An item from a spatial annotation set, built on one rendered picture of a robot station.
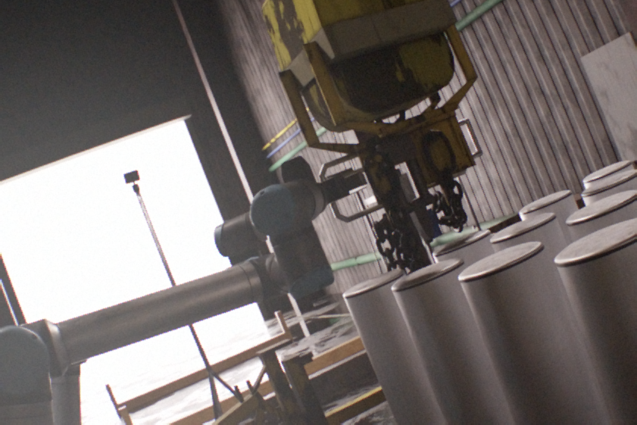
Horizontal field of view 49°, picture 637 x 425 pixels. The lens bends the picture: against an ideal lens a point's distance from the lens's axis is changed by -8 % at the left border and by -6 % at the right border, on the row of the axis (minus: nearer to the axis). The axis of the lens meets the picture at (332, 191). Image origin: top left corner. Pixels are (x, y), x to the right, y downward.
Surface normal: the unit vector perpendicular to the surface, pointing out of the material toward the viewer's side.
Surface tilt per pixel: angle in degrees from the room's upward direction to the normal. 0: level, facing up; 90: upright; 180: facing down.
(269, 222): 85
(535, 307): 90
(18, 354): 83
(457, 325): 90
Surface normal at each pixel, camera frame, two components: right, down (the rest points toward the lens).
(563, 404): -0.01, -0.04
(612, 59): -0.86, 0.33
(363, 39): 0.34, -0.18
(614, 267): -0.29, 0.08
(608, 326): -0.66, 0.24
